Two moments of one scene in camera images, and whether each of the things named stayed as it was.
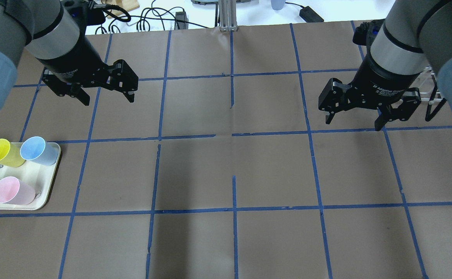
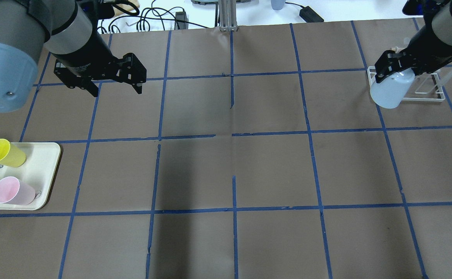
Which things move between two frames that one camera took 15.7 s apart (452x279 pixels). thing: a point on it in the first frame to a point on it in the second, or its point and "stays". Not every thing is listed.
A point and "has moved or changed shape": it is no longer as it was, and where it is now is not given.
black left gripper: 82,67 to 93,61
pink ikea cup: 8,189 stays
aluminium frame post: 227,15 stays
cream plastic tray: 42,176 stays
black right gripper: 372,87 to 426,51
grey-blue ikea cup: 35,149 has moved or changed shape
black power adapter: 309,15 stays
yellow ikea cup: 2,151 stays
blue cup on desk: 278,4 stays
